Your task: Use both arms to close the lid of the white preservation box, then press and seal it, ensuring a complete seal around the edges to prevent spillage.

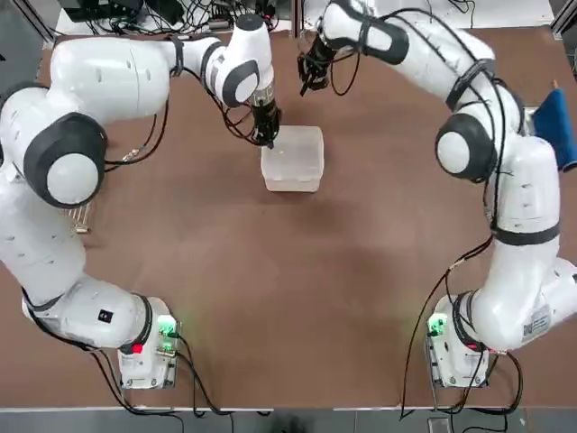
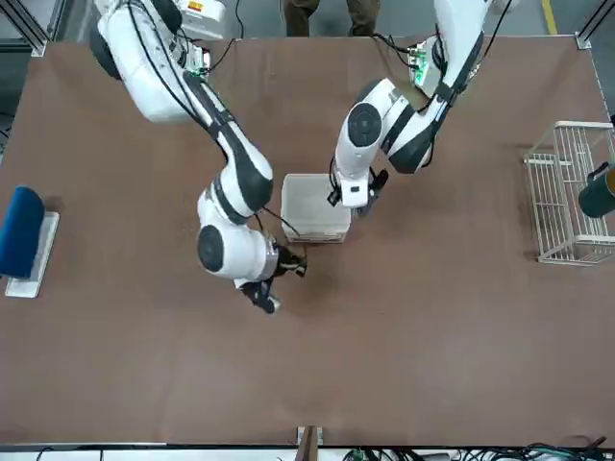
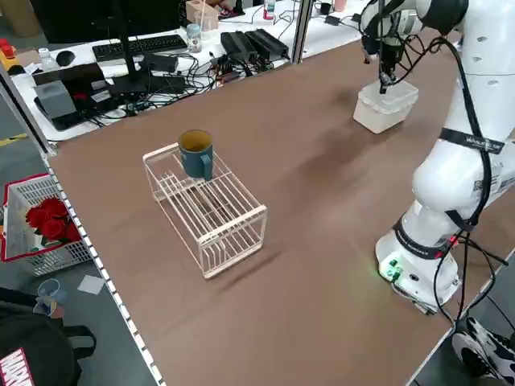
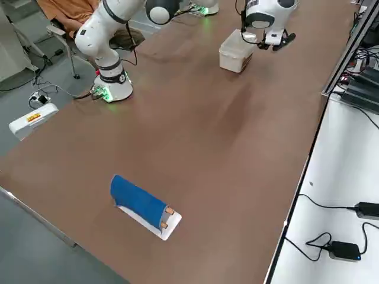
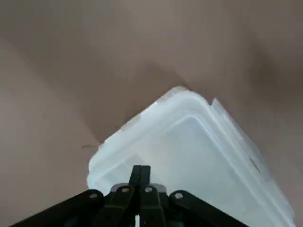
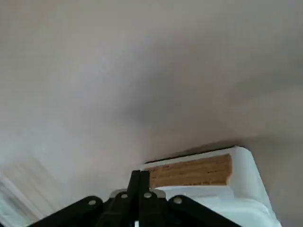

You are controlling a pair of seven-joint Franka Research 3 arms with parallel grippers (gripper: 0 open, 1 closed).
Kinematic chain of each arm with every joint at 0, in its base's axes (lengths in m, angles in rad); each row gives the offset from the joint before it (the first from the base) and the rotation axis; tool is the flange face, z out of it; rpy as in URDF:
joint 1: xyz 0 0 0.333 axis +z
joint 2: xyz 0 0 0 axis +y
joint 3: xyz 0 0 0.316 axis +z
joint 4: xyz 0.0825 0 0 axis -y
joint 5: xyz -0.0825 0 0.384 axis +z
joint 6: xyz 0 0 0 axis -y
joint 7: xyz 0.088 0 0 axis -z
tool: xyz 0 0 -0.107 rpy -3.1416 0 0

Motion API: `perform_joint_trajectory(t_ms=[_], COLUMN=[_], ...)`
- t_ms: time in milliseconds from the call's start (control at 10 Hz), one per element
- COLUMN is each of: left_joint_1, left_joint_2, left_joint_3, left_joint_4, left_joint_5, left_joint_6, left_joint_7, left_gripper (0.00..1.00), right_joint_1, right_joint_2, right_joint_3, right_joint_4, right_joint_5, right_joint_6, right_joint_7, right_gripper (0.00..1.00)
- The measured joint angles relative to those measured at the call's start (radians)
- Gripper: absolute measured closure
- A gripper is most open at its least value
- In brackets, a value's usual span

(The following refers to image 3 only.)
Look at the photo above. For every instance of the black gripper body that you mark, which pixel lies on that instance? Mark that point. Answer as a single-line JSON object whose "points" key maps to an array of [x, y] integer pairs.
{"points": [[392, 56], [368, 48]]}

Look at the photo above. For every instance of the translucent white box lid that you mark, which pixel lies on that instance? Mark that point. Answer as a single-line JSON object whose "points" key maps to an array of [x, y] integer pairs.
{"points": [[398, 98]]}

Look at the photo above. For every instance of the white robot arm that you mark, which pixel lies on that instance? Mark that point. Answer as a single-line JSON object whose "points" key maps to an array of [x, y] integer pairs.
{"points": [[370, 16], [450, 177]]}

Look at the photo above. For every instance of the translucent white preservation box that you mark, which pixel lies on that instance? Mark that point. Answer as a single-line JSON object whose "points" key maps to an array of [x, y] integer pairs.
{"points": [[374, 120]]}

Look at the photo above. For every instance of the cardboard box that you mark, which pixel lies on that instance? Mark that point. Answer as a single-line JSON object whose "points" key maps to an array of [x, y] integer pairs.
{"points": [[197, 10]]}

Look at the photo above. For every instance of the grey box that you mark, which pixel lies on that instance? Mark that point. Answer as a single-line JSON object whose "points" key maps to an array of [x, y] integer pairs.
{"points": [[54, 100]]}

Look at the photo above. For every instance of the small black adapter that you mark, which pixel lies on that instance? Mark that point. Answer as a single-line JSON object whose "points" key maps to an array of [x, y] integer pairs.
{"points": [[333, 19]]}

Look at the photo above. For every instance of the white desk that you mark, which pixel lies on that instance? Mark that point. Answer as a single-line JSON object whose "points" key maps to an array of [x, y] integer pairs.
{"points": [[169, 100], [322, 36]]}

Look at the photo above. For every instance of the pink cup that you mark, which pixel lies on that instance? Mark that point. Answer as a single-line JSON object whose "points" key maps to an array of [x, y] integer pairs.
{"points": [[340, 5]]}

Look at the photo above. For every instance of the black power adapter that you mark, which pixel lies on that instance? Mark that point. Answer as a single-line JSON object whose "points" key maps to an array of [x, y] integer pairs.
{"points": [[269, 42], [237, 45]]}

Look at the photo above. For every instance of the red label bottle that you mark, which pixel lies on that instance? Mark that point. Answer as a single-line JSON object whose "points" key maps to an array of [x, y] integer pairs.
{"points": [[269, 10]]}

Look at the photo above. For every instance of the clear bottle blue cap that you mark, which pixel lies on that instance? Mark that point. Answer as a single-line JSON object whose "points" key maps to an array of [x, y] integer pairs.
{"points": [[194, 40]]}

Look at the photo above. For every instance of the teal mug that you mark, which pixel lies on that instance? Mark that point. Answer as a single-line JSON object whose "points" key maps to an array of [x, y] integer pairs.
{"points": [[193, 165]]}

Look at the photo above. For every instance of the black keyboard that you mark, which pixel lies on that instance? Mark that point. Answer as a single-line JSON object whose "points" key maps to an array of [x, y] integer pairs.
{"points": [[141, 46]]}

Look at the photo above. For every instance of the black monitor with stand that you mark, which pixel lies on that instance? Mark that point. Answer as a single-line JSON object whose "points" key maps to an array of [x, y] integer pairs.
{"points": [[100, 20]]}

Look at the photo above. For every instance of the person's shoe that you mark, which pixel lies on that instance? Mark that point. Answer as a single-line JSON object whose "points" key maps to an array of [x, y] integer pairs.
{"points": [[483, 350]]}

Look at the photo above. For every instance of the black desktop device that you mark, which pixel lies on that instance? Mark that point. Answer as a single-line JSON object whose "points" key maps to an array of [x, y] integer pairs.
{"points": [[68, 74]]}

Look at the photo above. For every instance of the black computer mouse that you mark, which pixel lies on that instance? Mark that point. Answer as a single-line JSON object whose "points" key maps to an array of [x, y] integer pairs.
{"points": [[65, 58]]}

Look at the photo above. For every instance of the brown cardboard tube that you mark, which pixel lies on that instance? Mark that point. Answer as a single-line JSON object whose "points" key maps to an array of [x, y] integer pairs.
{"points": [[26, 18]]}

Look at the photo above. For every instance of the white card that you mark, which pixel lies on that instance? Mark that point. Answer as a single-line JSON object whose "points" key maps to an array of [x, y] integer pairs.
{"points": [[91, 284]]}

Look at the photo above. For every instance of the red roses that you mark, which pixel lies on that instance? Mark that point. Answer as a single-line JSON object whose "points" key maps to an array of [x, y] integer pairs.
{"points": [[52, 225]]}

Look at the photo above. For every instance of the red rimmed white basket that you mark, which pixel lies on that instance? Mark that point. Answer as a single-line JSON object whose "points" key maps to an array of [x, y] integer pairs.
{"points": [[60, 257]]}

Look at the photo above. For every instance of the black backpack red logo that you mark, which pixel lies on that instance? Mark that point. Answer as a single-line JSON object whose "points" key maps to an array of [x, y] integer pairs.
{"points": [[36, 346]]}

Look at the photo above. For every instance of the aluminium frame post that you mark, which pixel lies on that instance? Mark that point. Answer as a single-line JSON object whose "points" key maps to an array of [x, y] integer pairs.
{"points": [[301, 32], [26, 114]]}

